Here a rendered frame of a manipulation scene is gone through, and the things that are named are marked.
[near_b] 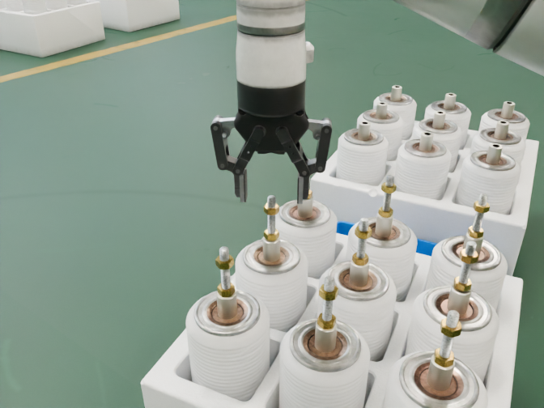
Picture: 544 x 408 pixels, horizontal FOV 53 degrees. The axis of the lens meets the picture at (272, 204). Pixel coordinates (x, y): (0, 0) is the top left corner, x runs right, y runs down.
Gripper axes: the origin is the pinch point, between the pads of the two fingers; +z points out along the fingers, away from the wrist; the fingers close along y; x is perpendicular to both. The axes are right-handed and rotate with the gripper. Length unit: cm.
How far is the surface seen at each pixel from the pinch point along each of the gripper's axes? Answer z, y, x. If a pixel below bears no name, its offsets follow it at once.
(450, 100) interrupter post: 8, 34, 56
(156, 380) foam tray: 16.9, -12.3, -15.3
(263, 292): 12.0, -0.8, -4.8
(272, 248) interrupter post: 7.8, 0.1, -1.1
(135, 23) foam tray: 31, -88, 230
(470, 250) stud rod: 1.6, 21.9, -8.9
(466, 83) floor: 35, 65, 153
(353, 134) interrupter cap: 9.8, 12.9, 40.5
